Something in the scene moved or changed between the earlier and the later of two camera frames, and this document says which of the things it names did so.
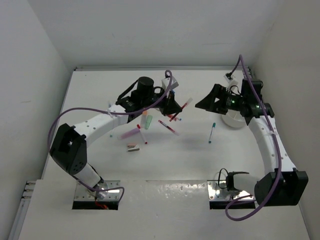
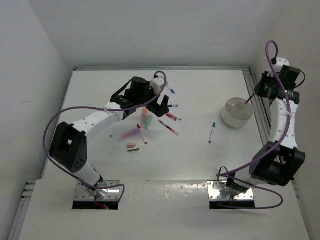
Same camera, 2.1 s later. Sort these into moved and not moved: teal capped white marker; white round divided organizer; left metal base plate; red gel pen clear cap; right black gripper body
Moved: red gel pen clear cap; right black gripper body
Not moved: white round divided organizer; left metal base plate; teal capped white marker
